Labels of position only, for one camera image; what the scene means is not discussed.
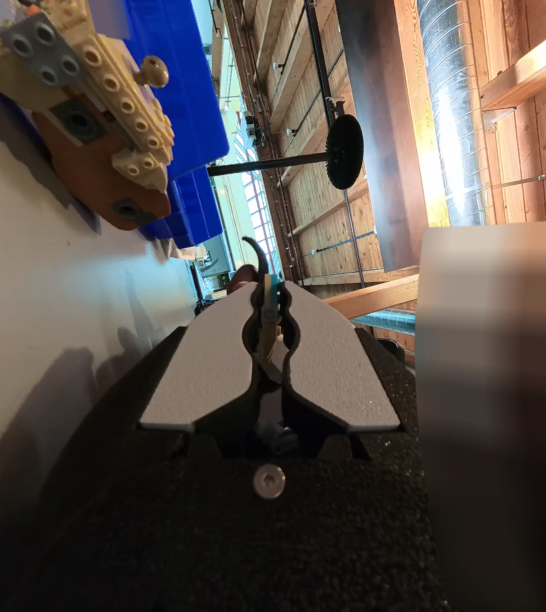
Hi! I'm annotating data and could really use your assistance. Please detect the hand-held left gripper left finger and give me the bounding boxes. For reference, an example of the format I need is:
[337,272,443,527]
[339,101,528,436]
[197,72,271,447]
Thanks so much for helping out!
[139,282,260,427]

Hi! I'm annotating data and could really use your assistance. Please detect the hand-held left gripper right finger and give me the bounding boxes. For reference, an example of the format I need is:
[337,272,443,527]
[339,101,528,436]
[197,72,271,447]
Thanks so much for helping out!
[280,281,402,429]

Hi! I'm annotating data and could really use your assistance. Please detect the tan pointed brick piece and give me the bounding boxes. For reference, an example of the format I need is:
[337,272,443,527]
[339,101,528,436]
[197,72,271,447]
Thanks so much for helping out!
[260,319,283,362]

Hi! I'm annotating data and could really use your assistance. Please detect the large blue plastic bin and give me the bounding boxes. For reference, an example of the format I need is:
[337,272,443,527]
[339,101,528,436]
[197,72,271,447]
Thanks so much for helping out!
[125,0,230,180]

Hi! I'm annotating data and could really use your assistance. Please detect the grey desk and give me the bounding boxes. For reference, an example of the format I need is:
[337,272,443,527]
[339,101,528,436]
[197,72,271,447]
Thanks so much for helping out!
[0,29,202,488]

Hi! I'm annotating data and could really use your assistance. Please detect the person's right hand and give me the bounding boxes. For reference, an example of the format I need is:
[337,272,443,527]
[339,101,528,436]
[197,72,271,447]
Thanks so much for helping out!
[226,265,260,294]

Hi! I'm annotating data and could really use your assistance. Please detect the background work tables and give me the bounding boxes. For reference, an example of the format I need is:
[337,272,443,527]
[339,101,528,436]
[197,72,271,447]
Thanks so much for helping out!
[192,244,235,314]

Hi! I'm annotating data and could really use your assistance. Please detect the wooden support beam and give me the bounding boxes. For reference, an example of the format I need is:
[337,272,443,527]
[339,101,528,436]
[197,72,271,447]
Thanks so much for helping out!
[323,273,419,320]

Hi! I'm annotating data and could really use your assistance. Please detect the tan brown brick ship model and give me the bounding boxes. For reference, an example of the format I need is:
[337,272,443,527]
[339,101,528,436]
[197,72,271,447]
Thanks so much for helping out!
[0,0,175,231]

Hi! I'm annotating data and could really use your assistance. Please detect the large silver ventilation duct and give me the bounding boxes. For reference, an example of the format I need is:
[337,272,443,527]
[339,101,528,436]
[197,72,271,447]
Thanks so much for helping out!
[416,0,493,228]

